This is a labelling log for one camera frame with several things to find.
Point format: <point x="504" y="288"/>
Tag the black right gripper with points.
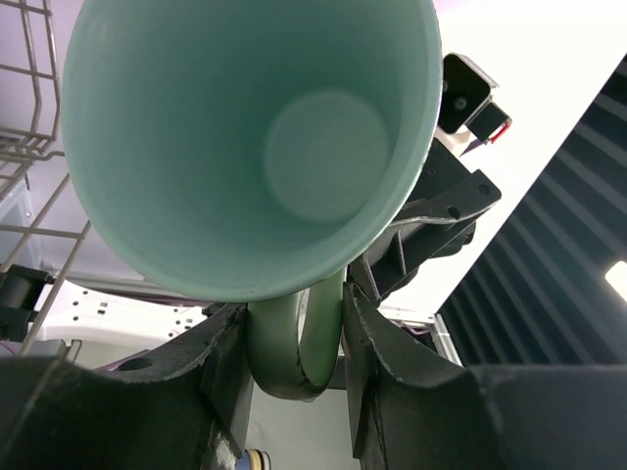
<point x="436" y="221"/>

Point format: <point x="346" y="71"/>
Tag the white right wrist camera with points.
<point x="469" y="117"/>

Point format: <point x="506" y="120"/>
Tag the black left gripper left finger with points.
<point x="184" y="405"/>

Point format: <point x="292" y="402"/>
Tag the green ceramic mug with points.
<point x="248" y="151"/>

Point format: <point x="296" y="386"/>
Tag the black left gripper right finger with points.
<point x="410" y="408"/>

